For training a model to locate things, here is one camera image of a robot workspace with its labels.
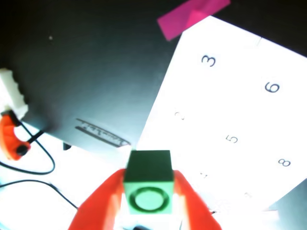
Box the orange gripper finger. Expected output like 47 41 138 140
172 169 223 230
68 169 127 230

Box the white numbered grid paper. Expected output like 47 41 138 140
137 15 307 213

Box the black mains cable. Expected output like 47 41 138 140
0 180 79 209

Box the black usb cable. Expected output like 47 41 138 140
0 121 55 175

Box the orange table clamp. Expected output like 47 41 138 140
0 110 44 161

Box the pink tape strip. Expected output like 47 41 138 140
156 0 231 42

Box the green cube with ring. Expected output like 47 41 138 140
123 149 175 215

